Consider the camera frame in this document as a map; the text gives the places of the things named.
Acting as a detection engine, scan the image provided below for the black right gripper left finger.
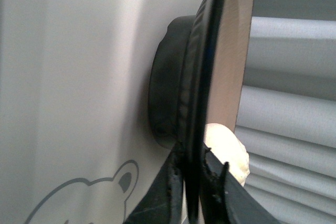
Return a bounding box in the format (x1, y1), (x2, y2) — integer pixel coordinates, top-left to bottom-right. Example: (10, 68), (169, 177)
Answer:
(127, 142), (186, 224)

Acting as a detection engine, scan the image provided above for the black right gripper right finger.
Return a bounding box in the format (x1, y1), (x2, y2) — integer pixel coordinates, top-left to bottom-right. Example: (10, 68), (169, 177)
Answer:
(198, 143), (279, 223)

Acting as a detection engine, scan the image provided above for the white steamed bun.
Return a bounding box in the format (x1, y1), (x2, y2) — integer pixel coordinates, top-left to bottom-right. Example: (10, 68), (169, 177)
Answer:
(205, 123), (250, 186)

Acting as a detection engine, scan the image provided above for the beige plate with black rim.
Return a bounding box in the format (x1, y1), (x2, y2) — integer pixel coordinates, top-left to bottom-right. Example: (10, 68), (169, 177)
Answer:
(148, 0), (254, 223)

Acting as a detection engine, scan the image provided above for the cream bear print tray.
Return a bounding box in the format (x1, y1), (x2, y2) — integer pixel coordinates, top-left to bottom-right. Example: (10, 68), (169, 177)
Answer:
(1, 0), (202, 223)

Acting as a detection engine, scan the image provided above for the grey pleated curtain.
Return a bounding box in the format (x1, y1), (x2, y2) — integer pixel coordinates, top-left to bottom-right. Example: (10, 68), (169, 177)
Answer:
(235, 0), (335, 223)

